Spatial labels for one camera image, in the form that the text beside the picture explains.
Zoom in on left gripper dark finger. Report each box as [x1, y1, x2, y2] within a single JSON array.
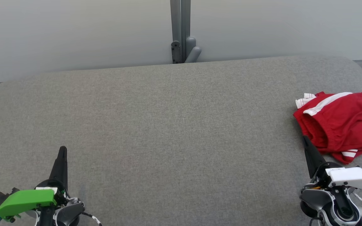
[[59, 146, 68, 190], [49, 146, 63, 185]]

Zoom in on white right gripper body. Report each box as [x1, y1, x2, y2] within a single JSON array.
[[311, 162, 362, 191]]

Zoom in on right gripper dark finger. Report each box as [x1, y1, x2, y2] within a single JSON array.
[[302, 136, 320, 179], [304, 136, 327, 171]]

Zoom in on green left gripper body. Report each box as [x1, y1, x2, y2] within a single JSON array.
[[0, 179, 69, 222]]

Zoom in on red shirt with white trim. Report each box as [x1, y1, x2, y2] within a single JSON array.
[[295, 93, 362, 164]]

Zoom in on red shorts with white stripes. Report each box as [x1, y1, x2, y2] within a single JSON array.
[[293, 91, 362, 154]]

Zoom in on dark grey hinge plate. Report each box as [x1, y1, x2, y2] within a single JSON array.
[[171, 41, 182, 64]]

